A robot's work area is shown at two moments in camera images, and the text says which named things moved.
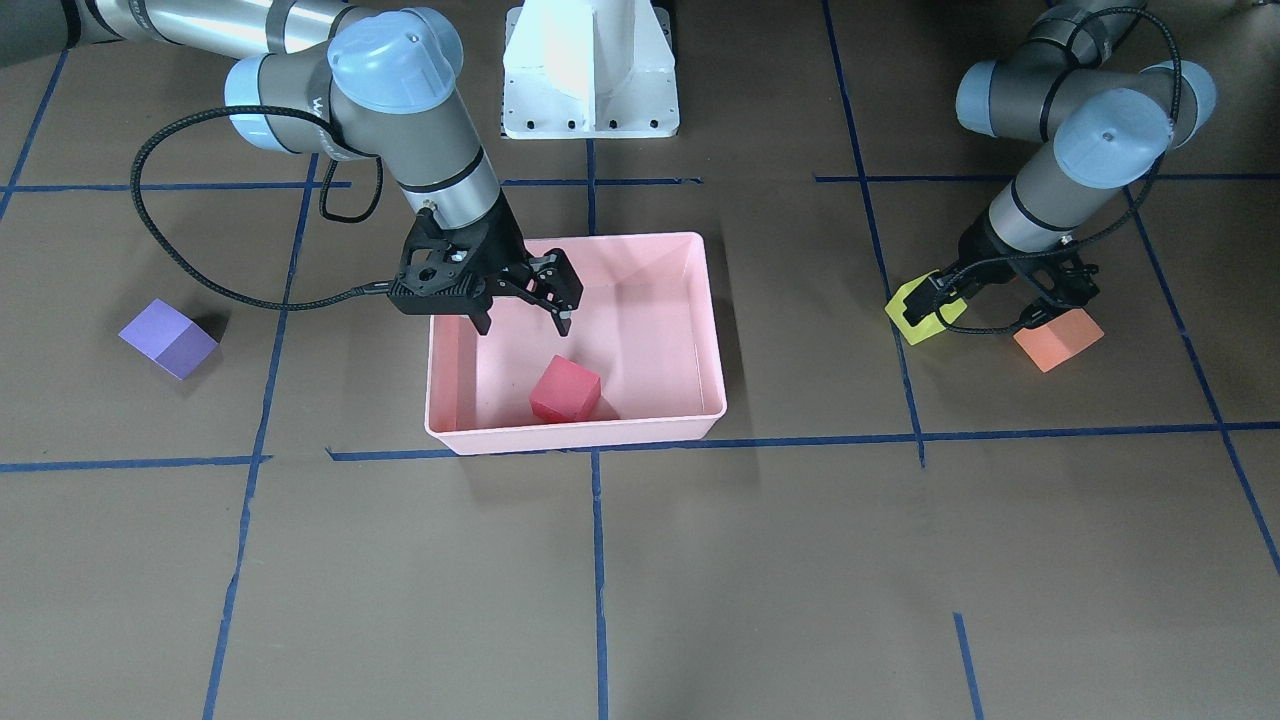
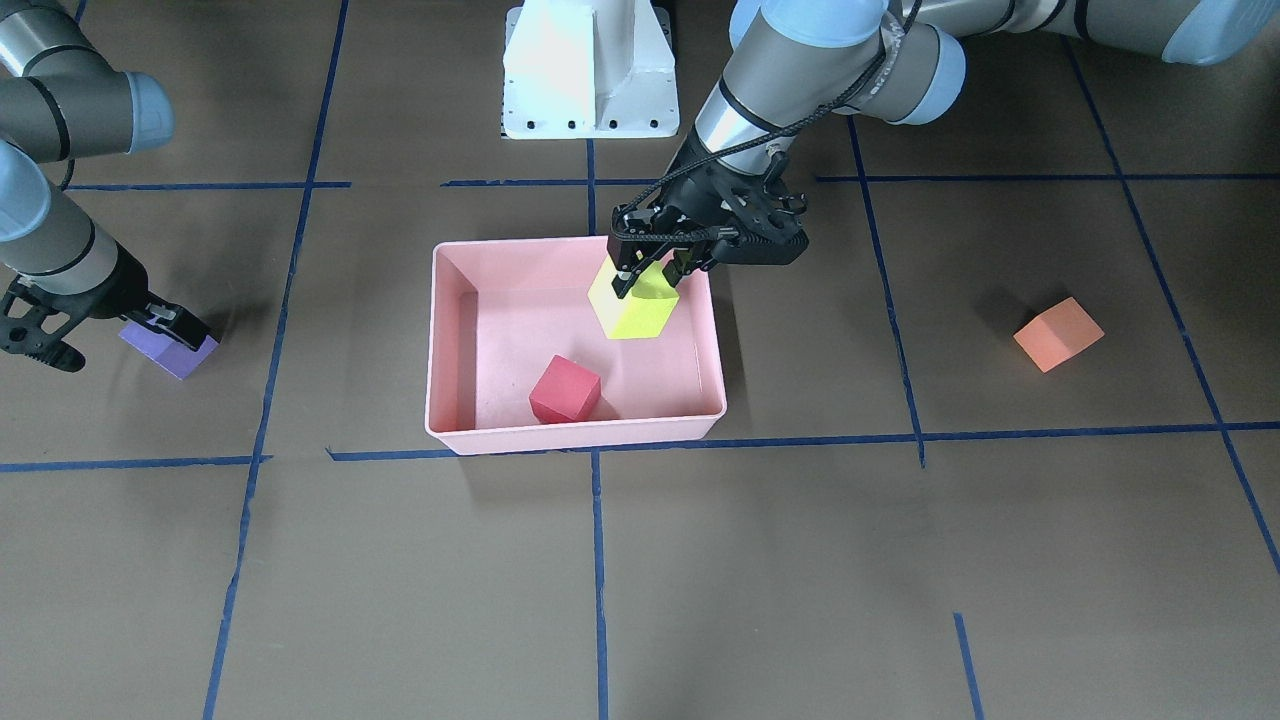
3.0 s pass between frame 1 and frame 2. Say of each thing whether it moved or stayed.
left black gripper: moved
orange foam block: stayed
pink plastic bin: stayed
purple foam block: stayed
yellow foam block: moved
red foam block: stayed
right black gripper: moved
